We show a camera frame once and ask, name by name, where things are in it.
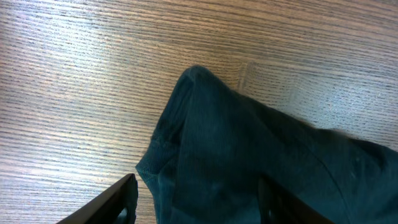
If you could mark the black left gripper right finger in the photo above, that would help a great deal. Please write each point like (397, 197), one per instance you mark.
(279, 206)

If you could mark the dark green t-shirt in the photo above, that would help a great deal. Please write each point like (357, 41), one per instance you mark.
(211, 146)

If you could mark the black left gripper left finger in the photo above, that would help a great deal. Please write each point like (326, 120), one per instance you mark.
(116, 205)

